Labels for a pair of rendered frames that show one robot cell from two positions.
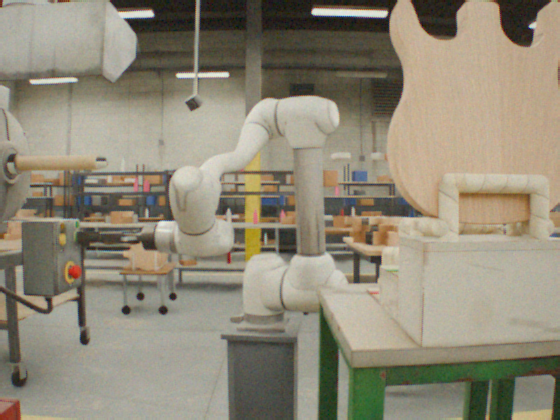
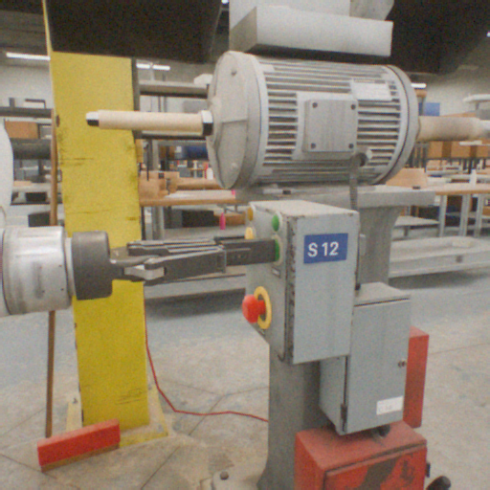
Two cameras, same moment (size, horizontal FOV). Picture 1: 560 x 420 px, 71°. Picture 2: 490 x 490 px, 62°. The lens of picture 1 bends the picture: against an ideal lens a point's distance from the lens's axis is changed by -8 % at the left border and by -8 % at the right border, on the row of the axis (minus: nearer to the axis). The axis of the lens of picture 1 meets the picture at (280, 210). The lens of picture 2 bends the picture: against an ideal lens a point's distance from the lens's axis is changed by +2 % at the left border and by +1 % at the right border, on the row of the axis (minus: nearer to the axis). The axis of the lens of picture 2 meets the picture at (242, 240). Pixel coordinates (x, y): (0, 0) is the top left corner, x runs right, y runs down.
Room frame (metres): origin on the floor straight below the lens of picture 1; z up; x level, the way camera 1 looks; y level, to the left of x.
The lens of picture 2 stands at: (1.64, 0.37, 1.19)
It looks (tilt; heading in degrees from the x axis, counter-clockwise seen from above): 12 degrees down; 161
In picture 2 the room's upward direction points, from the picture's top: straight up
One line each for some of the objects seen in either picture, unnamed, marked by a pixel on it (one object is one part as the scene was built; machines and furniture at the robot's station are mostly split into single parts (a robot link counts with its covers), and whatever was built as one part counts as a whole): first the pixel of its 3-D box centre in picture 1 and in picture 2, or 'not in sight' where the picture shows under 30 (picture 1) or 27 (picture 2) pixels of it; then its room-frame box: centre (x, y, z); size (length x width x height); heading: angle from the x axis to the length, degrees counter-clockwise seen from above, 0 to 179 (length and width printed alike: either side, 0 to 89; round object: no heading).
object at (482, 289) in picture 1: (481, 285); not in sight; (0.73, -0.36, 1.02); 0.27 x 0.15 x 0.17; 91
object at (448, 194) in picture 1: (448, 211); not in sight; (0.68, -0.28, 1.15); 0.03 x 0.03 x 0.09
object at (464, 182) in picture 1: (495, 183); not in sight; (0.68, -0.36, 1.20); 0.20 x 0.03 x 0.03; 90
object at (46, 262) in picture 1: (26, 266); (325, 283); (1.10, 0.70, 0.99); 0.24 x 0.21 x 0.26; 91
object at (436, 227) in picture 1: (433, 226); not in sight; (0.72, -0.27, 1.12); 0.11 x 0.03 x 0.03; 1
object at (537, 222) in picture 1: (539, 211); not in sight; (0.68, -0.45, 1.15); 0.03 x 0.03 x 0.09
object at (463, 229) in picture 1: (457, 226); not in sight; (0.84, -0.36, 1.12); 0.20 x 0.03 x 0.03; 90
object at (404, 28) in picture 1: (411, 25); not in sight; (0.72, -0.23, 1.48); 0.07 x 0.04 x 0.09; 90
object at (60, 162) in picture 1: (58, 162); (151, 122); (0.86, 0.47, 1.25); 0.18 x 0.03 x 0.03; 91
